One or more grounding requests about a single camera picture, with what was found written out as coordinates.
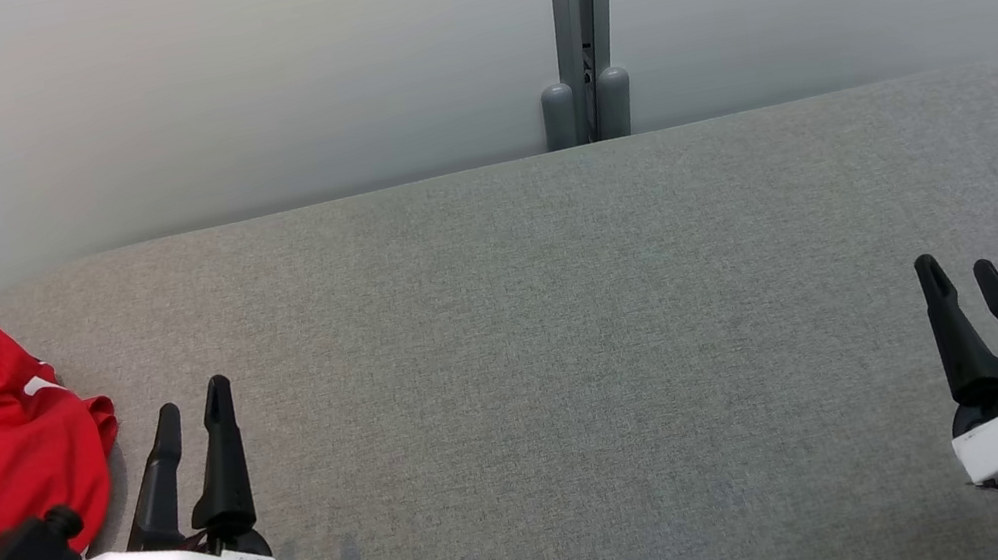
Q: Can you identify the grey rounded post cap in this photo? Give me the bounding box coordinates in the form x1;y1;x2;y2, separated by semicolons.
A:
538;80;584;153
591;64;640;142

